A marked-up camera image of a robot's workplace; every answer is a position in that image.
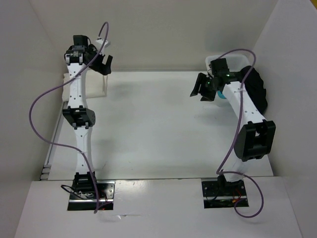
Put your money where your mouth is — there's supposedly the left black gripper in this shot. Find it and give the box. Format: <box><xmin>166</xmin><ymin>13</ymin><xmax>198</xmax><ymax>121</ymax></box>
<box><xmin>87</xmin><ymin>45</ymin><xmax>112</xmax><ymax>75</ymax></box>

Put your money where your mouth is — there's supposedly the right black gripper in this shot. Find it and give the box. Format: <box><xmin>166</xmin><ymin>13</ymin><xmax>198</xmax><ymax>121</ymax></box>
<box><xmin>190</xmin><ymin>72</ymin><xmax>219</xmax><ymax>102</ymax></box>

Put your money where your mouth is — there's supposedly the white t shirt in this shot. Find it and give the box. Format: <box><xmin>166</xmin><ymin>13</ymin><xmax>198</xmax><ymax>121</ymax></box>
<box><xmin>62</xmin><ymin>70</ymin><xmax>108</xmax><ymax>102</ymax></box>

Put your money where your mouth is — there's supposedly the black t shirt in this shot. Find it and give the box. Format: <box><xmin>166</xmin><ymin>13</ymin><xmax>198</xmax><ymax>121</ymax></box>
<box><xmin>244</xmin><ymin>68</ymin><xmax>268</xmax><ymax>114</ymax></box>

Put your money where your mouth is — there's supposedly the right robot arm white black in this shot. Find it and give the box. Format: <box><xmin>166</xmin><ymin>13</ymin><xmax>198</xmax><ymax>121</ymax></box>
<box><xmin>190</xmin><ymin>55</ymin><xmax>276</xmax><ymax>195</ymax></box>

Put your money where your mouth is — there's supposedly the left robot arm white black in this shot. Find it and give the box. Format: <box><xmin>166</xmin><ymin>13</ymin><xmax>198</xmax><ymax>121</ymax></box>
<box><xmin>62</xmin><ymin>35</ymin><xmax>113</xmax><ymax>199</ymax></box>

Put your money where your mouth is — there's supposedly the cyan t shirt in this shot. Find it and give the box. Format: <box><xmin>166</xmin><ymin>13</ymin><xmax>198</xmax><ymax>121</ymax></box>
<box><xmin>217</xmin><ymin>91</ymin><xmax>226</xmax><ymax>99</ymax></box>

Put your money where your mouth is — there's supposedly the white plastic basket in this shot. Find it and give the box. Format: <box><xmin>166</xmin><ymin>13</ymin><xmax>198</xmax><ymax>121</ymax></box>
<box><xmin>204</xmin><ymin>53</ymin><xmax>250</xmax><ymax>108</ymax></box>

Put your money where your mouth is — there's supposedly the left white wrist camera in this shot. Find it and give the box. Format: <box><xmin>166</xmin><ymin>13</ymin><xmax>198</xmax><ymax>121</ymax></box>
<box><xmin>95</xmin><ymin>38</ymin><xmax>110</xmax><ymax>55</ymax></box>

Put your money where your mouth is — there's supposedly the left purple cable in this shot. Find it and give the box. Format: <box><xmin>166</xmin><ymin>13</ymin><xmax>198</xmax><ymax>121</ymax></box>
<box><xmin>28</xmin><ymin>21</ymin><xmax>114</xmax><ymax>214</ymax></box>

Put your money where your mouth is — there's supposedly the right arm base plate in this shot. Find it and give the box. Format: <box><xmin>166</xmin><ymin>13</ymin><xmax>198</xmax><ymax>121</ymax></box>
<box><xmin>201</xmin><ymin>179</ymin><xmax>249</xmax><ymax>209</ymax></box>

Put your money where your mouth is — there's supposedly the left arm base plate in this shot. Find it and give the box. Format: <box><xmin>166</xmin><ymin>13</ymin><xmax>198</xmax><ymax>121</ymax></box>
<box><xmin>62</xmin><ymin>181</ymin><xmax>115</xmax><ymax>211</ymax></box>

